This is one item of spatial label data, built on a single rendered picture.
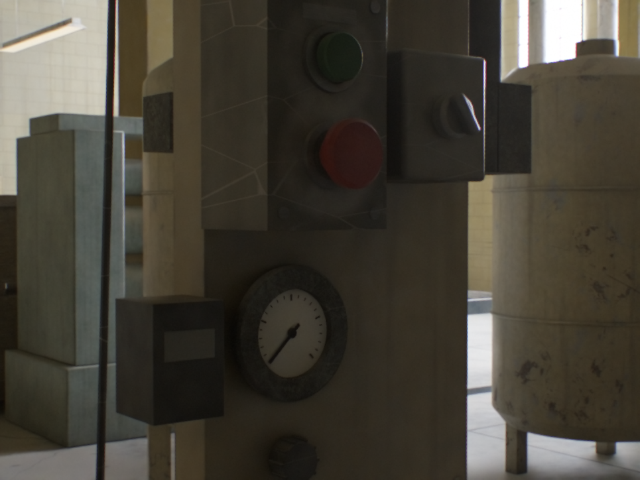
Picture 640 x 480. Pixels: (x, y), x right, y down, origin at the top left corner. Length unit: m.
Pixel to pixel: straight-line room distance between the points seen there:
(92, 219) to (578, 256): 3.04
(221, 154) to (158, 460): 3.79
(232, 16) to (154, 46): 7.54
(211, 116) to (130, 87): 7.69
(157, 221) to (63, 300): 2.79
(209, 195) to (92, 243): 6.06
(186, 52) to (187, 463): 0.27
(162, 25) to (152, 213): 4.21
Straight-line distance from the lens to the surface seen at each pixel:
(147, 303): 0.61
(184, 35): 0.68
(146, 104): 0.78
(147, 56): 8.13
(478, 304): 7.09
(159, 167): 4.09
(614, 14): 10.13
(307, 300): 0.69
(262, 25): 0.60
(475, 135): 0.71
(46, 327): 7.10
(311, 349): 0.69
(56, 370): 6.79
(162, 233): 4.07
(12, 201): 7.92
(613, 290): 5.50
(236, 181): 0.62
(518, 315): 5.68
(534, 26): 9.32
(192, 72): 0.67
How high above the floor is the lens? 1.48
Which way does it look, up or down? 2 degrees down
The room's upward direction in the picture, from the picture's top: straight up
